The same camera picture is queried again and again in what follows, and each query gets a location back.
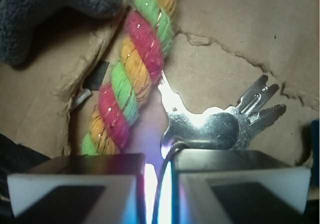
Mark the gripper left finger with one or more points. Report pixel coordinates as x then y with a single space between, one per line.
106 189

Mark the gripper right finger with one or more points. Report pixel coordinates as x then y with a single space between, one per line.
237 187

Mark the silver key bunch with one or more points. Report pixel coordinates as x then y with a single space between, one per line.
232 128

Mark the grey plush toy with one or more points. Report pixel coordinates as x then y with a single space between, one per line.
20 17

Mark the multicolour twisted rope toy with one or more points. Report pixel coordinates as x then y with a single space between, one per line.
150 34

